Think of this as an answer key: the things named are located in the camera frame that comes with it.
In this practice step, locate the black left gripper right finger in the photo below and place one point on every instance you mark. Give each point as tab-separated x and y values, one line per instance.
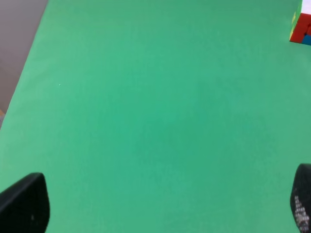
300	199

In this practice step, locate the multicoloured puzzle cube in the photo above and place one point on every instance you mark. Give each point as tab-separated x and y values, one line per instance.
301	24

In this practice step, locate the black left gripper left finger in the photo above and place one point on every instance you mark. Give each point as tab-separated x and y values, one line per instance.
25	206

